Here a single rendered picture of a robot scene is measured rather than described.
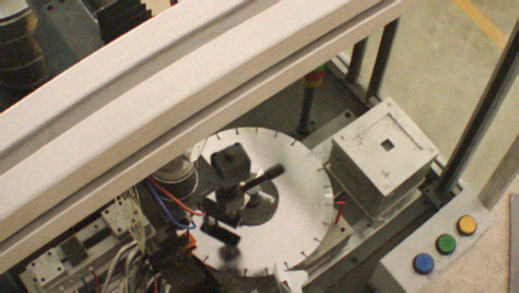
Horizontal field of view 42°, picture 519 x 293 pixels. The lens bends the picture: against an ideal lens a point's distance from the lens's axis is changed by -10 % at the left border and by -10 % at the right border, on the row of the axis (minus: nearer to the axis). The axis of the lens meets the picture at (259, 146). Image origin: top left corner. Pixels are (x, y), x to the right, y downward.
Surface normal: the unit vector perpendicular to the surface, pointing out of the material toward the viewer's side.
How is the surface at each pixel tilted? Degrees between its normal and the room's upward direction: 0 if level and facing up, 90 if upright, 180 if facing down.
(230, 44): 0
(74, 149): 0
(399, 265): 0
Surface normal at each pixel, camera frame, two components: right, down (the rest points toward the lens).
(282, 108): 0.04, -0.48
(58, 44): -0.66, 0.20
